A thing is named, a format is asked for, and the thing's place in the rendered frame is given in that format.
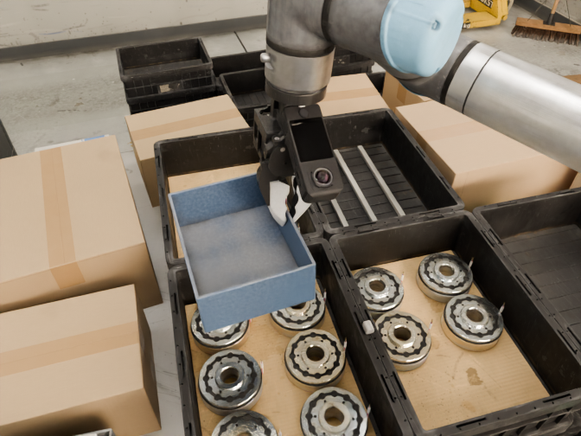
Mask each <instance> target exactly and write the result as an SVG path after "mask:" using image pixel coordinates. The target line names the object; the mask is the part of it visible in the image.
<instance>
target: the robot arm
mask: <svg viewBox="0 0 581 436"><path fill-rule="evenodd" d="M463 13H464V4H463V0H268V2H267V21H266V38H265V41H266V45H265V46H266V53H262V54H261V55H260V60H261V61H262V62H264V63H265V92H266V93H267V95H268V96H269V97H271V104H270V105H267V107H266V108H256V109H254V127H253V143H254V146H255V148H256V150H257V153H258V154H259V157H260V160H259V162H260V166H259V167H258V169H257V182H258V186H259V189H260V191H261V194H262V196H263V197H264V199H265V202H266V204H267V206H268V208H269V210H270V212H271V215H272V217H273V218H274V220H275V221H276V222H277V223H278V224H279V225H280V226H282V227H283V226H284V225H285V224H286V222H287V221H288V220H287V218H286V214H285V212H286V210H287V206H286V204H285V199H286V197H287V195H288V194H289V192H290V186H289V184H288V182H287V180H286V179H285V178H286V177H287V176H292V178H291V181H292V187H293V190H294V196H293V198H292V199H291V202H292V207H291V209H290V211H289V213H290V215H291V217H292V219H293V221H294V222H295V221H296V220H297V219H298V218H299V217H300V216H301V215H302V214H303V213H304V212H305V211H306V209H307V208H308V207H309V206H310V204H311V203H314V202H323V201H328V200H334V199H335V198H336V197H337V196H338V195H339V194H340V193H341V191H342V190H343V187H344V185H343V181H342V177H341V173H340V171H339V168H338V164H337V162H336V159H335V153H334V151H333V148H332V144H331V142H330V139H329V134H328V131H327V128H326V125H325V122H324V119H323V115H322V111H321V108H320V106H319V105H318V104H317V103H318V102H320V101H322V100H323V99H324V98H325V96H326V92H327V85H328V84H329V81H330V77H331V72H332V66H333V60H334V53H335V45H336V46H339V47H342V48H345V49H348V50H350V51H353V52H355V53H357V54H360V55H364V56H366V57H368V58H370V59H372V60H373V61H375V62H376V63H377V64H378V65H380V66H381V67H382V68H384V69H385V70H386V71H387V72H388V73H389V74H390V75H392V76H393V77H394V78H395V79H396V80H398V81H399V83H400V84H401V85H402V86H403V87H404V88H405V89H406V90H408V91H409V92H411V93H414V94H416V95H418V96H423V97H428V98H430V99H433V100H435V101H436V102H438V103H440V104H442V105H444V106H448V107H449V108H451V109H453V110H455V111H457V112H460V113H461V114H463V115H465V116H467V117H469V118H471V119H473V120H475V121H477V122H479V123H481V124H483V125H486V126H487V127H489V128H491V129H493V130H495V131H498V132H499V133H501V134H503V135H505V136H507V137H509V138H511V139H513V140H515V141H517V142H519V143H521V144H523V145H525V146H527V147H529V148H531V149H533V150H535V151H537V152H539V153H541V154H543V155H545V156H547V157H549V158H551V159H553V160H555V161H557V162H559V163H561V164H563V165H565V166H567V167H569V168H571V169H573V170H575V171H577V172H579V173H581V85H580V84H578V83H577V82H574V81H572V80H568V79H566V78H565V77H562V76H560V75H557V74H555V73H552V72H550V71H548V70H545V69H544V68H542V67H538V66H536V65H534V64H532V63H530V62H527V61H524V60H522V59H520V58H517V57H515V56H513V55H510V54H508V53H505V52H503V51H501V50H499V49H497V48H493V47H491V46H489V45H487V44H485V43H483V42H479V41H477V40H475V39H472V38H470V37H468V36H466V35H463V34H460V33H461V29H462V26H463ZM262 112H263V113H262ZM260 113H262V114H260ZM257 126H258V138H256V134H257Z"/></svg>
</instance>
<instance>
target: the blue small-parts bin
mask: <svg viewBox="0 0 581 436"><path fill-rule="evenodd" d="M168 197H169V203H170V206H171V209H172V213H173V216H174V219H175V223H176V228H177V232H178V235H179V239H180V242H181V245H182V251H183V254H184V258H185V261H186V265H187V268H188V274H189V277H190V280H191V284H192V287H193V290H194V294H195V300H196V303H197V306H198V310H199V312H200V316H201V322H202V325H203V329H204V331H205V332H206V333H207V332H210V331H213V330H218V329H220V328H224V327H227V326H229V325H232V324H237V323H240V322H243V321H246V320H249V319H252V318H255V317H259V316H263V315H265V314H268V313H271V312H274V311H279V310H282V309H284V308H288V307H291V306H293V305H299V304H301V303H304V302H307V301H310V300H313V299H315V298H316V262H315V261H314V259H313V257H312V255H311V254H310V251H309V249H308V248H307V246H306V244H305V242H304V240H303V237H302V235H300V233H299V231H298V229H297V226H296V224H295V222H294V221H293V219H292V217H291V215H290V213H289V211H288V209H287V210H286V212H285V214H286V218H287V220H288V221H287V222H286V224H285V225H284V226H283V227H282V226H280V225H279V224H278V223H277V222H276V221H275V220H274V218H273V217H272V215H271V212H270V210H269V208H268V206H267V204H266V202H265V199H264V197H263V196H262V194H261V191H260V189H259V186H258V182H257V172H255V173H252V174H248V175H244V176H238V177H235V178H231V179H227V180H223V181H219V182H216V183H210V184H206V185H202V186H198V187H194V188H191V189H185V190H181V191H176V192H173V193H169V194H168Z"/></svg>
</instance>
